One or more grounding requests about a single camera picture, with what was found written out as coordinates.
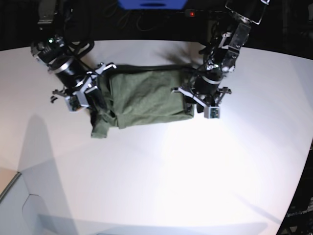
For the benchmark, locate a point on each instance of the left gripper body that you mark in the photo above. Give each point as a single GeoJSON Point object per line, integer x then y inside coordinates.
{"type": "Point", "coordinates": [205, 100]}

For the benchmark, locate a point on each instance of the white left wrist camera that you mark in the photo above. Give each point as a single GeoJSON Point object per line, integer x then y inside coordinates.
{"type": "Point", "coordinates": [212, 112]}

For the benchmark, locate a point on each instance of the black power strip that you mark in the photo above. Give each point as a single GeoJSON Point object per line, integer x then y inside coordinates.
{"type": "Point", "coordinates": [211, 15]}

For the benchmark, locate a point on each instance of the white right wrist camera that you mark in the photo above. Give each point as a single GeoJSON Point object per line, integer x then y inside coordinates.
{"type": "Point", "coordinates": [76, 102]}

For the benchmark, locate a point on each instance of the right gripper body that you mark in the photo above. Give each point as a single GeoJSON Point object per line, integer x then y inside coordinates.
{"type": "Point", "coordinates": [76, 78]}

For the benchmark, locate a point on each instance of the green t-shirt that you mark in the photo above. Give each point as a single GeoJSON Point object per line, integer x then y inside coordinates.
{"type": "Point", "coordinates": [139, 96]}

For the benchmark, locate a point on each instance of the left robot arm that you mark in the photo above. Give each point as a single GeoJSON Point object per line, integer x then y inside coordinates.
{"type": "Point", "coordinates": [228, 35]}

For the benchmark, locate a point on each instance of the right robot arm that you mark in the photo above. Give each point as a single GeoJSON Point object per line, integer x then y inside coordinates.
{"type": "Point", "coordinates": [64, 59]}

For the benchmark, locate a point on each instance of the blue box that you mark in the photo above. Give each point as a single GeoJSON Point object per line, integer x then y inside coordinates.
{"type": "Point", "coordinates": [152, 4]}

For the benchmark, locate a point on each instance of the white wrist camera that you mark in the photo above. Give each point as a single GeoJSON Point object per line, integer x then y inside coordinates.
{"type": "Point", "coordinates": [76, 102]}
{"type": "Point", "coordinates": [212, 112]}

